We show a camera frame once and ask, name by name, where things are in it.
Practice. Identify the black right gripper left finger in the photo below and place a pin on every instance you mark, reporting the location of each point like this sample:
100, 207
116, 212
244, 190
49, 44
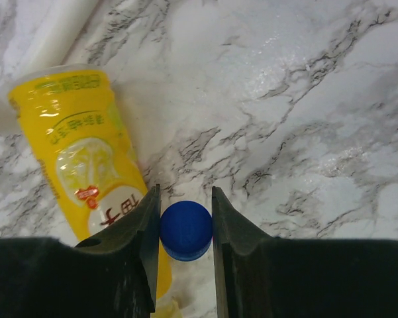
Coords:
110, 274

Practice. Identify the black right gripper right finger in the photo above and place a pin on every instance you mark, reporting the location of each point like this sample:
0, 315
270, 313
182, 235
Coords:
258, 275

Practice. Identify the blue bottle cap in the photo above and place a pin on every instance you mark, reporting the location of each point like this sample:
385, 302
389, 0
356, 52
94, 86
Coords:
186, 230

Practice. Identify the yellow bottle near centre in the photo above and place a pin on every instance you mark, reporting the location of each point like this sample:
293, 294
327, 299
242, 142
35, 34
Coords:
72, 123

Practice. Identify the white PVC pipe frame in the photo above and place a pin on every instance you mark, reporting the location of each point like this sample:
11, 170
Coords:
51, 43

